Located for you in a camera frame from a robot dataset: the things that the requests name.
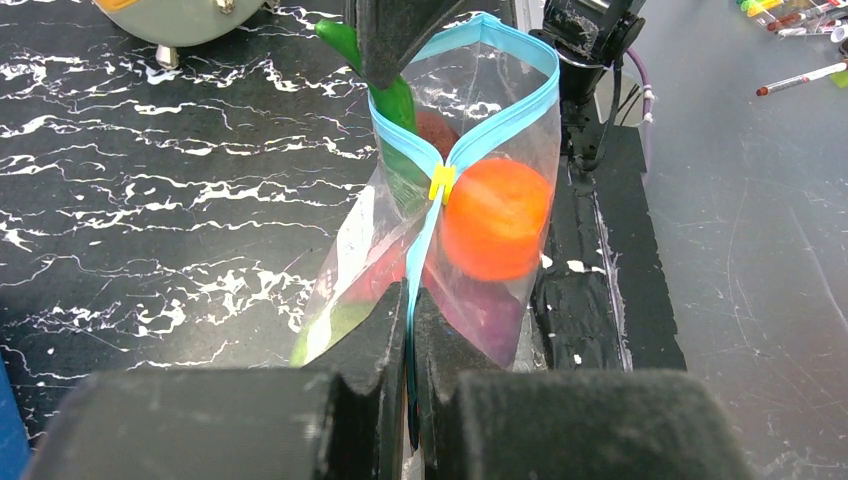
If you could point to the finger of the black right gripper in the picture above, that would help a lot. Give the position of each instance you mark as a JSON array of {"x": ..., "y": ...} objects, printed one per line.
[{"x": 391, "y": 32}]

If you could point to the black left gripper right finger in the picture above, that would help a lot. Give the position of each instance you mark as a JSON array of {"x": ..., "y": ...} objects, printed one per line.
[{"x": 478, "y": 421}]

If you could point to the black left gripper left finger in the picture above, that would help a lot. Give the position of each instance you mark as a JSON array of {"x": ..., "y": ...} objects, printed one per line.
[{"x": 339, "y": 417}]

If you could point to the green toy bean pod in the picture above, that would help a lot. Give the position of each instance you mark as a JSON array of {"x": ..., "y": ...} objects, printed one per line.
[{"x": 395, "y": 103}]

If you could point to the brown toy kiwi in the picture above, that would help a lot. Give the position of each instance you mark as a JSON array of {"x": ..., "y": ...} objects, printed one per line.
[{"x": 434, "y": 128}]

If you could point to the purple toy eggplant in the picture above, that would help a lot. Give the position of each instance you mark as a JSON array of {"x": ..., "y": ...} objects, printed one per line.
[{"x": 485, "y": 313}]

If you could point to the clear zip top bag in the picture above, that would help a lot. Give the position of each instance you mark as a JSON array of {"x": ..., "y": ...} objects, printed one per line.
[{"x": 497, "y": 87}]

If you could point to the orange toy orange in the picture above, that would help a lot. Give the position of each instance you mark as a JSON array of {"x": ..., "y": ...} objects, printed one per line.
[{"x": 491, "y": 227}]

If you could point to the cream cylinder with coloured face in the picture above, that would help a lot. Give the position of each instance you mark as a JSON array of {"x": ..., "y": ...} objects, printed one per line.
[{"x": 173, "y": 24}]

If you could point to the blue plastic bin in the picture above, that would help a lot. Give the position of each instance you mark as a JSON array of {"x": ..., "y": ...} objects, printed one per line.
[{"x": 15, "y": 449}]

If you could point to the marker pen on desk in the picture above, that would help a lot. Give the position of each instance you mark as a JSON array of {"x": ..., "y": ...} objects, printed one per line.
[{"x": 802, "y": 78}]

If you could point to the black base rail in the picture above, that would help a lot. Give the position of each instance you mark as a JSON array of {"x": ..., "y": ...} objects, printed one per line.
[{"x": 601, "y": 300}]

